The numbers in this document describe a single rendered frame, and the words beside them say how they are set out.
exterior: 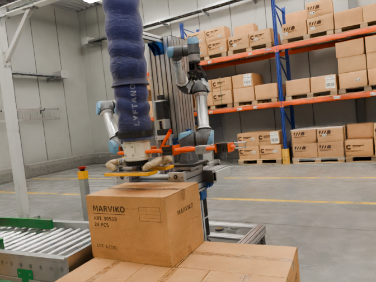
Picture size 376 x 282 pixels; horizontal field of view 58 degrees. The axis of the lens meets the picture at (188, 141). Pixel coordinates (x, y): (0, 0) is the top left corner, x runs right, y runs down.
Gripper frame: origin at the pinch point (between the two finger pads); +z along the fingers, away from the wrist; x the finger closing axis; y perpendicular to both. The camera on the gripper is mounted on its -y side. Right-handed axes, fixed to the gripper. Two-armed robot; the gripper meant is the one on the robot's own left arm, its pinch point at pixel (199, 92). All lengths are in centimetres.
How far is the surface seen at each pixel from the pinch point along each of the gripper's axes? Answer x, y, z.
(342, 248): 60, -141, 152
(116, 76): -34, 40, -13
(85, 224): -115, 7, 93
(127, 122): -30, 39, 15
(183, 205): -3, 29, 67
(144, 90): -22.4, 28.8, -3.8
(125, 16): -25, 36, -48
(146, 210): -15, 48, 66
